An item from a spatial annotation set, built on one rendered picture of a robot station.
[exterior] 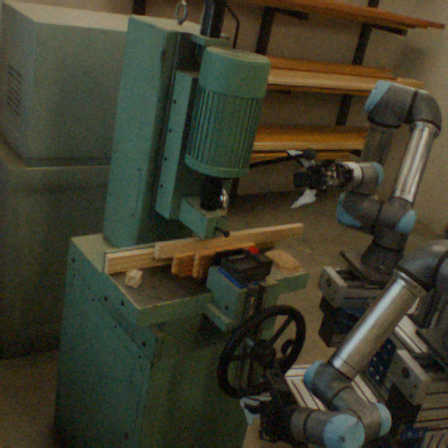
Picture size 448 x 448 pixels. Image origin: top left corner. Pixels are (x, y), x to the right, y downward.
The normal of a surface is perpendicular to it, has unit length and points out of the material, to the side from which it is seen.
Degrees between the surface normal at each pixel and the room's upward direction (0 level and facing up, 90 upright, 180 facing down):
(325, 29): 90
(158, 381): 90
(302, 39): 90
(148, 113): 90
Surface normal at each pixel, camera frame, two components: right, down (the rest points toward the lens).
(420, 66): -0.82, 0.08
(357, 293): 0.30, 0.44
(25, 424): 0.19, -0.90
